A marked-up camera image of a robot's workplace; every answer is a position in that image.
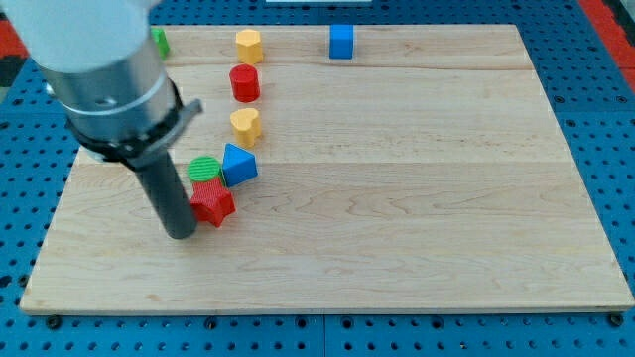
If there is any blue triangle block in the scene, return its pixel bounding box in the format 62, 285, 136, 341
222, 143, 258, 187

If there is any green cylinder block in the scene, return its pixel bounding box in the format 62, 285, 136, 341
187, 156, 224, 182

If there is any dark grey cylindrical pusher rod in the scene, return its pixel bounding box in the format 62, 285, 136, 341
134, 151, 197, 239

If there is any yellow hexagon block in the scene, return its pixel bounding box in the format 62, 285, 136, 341
235, 29, 264, 64

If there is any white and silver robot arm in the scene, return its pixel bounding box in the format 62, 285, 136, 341
1, 0, 202, 239

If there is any red cylinder block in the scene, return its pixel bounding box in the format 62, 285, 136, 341
229, 64, 260, 103

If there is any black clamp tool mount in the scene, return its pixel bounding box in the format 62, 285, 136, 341
67, 82, 203, 169

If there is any green block behind arm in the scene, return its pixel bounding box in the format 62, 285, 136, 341
151, 28, 171, 60

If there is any yellow heart block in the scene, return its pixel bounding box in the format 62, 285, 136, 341
230, 108, 262, 148

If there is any red star block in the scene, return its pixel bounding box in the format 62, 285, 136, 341
190, 177, 235, 227

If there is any light wooden board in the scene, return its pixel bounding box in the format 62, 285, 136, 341
21, 25, 634, 315

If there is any blue cube block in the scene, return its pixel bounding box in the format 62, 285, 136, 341
329, 24, 354, 60

